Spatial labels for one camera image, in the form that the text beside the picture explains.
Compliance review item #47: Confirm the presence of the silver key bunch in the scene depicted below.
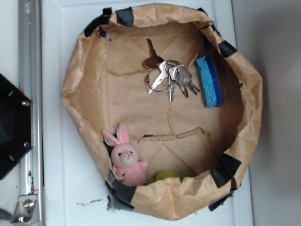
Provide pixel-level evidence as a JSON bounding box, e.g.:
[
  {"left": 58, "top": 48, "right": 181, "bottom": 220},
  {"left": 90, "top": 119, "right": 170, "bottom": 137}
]
[{"left": 143, "top": 38, "right": 200, "bottom": 102}]

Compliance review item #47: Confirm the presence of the brown paper bag bin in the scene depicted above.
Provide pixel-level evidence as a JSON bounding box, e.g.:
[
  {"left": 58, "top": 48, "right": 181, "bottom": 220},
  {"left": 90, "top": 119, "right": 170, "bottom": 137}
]
[{"left": 61, "top": 3, "right": 262, "bottom": 220}]

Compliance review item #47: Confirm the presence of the pink plush bunny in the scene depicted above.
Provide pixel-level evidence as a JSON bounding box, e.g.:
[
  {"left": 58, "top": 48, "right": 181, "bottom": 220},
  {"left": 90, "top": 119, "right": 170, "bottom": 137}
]
[{"left": 102, "top": 123, "right": 148, "bottom": 186}]

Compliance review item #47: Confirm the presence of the green plush toy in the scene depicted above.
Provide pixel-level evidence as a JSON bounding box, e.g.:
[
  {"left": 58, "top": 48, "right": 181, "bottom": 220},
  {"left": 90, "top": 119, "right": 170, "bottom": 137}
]
[{"left": 144, "top": 171, "right": 195, "bottom": 186}]

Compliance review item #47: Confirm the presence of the blue sponge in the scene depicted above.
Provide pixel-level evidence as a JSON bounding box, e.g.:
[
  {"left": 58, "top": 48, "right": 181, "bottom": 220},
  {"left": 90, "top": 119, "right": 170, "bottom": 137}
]
[{"left": 196, "top": 55, "right": 222, "bottom": 108}]

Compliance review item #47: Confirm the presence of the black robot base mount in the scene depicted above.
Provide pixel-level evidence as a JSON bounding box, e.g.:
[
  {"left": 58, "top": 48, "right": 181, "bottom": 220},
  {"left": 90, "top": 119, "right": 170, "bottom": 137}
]
[{"left": 0, "top": 75, "right": 32, "bottom": 179}]

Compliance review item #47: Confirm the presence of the aluminium rail frame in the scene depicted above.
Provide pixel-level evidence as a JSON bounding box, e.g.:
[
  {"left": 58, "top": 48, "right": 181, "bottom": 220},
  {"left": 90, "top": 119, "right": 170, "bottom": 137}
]
[{"left": 9, "top": 0, "right": 45, "bottom": 226}]

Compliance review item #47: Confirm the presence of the metal corner bracket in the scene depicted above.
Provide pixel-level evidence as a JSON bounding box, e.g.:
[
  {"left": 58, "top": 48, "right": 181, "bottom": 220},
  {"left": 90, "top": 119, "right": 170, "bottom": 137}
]
[{"left": 9, "top": 194, "right": 40, "bottom": 226}]

